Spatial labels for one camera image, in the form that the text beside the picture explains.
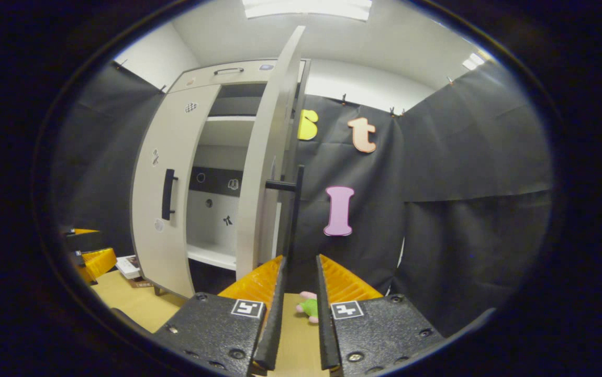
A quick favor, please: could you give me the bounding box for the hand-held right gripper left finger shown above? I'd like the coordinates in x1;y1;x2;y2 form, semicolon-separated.
152;255;287;376

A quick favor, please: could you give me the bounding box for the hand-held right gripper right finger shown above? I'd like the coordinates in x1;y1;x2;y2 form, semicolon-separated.
316;254;445;376

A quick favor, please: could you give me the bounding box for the black cabinet door handle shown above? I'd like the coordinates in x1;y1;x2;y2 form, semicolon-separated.
161;169;179;221
265;165;305;262

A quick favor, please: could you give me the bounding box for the double-door shoe cabinet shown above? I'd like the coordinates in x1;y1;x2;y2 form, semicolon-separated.
168;58;312;296

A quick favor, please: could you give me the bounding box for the beige shoe cabinet door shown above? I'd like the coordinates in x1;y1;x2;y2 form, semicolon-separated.
131;84;221;299
235;26;306;281

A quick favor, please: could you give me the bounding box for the white cabinet shelf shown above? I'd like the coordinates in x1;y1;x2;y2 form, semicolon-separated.
199;115;257;148
187;243;239;271

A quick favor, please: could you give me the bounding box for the beige cabinet drawer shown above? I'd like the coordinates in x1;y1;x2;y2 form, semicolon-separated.
168;59;307;94

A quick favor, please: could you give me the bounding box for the green and pink plush toy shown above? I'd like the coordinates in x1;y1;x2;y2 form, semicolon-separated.
296;292;320;324

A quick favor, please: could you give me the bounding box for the printed booklet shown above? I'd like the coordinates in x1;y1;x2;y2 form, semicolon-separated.
115;255;143;280

